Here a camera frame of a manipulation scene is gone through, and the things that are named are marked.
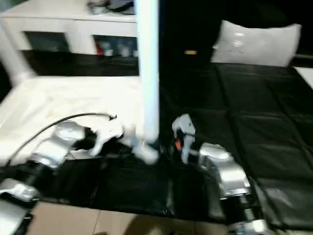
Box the white cabinet with glass doors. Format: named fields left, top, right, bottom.
left=0, top=0, right=140, bottom=55

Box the black cabinet with gold label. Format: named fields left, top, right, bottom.
left=159, top=0, right=225, bottom=67

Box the white plastic table leg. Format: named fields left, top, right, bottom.
left=134, top=0, right=161, bottom=148
left=0, top=20, right=36, bottom=85

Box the black work mat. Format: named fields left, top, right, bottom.
left=0, top=49, right=313, bottom=231

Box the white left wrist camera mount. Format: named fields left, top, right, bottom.
left=90, top=117, right=126, bottom=157

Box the flat white board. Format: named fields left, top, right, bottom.
left=297, top=66, right=313, bottom=88

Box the white plastic table top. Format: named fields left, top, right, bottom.
left=0, top=75, right=161, bottom=168

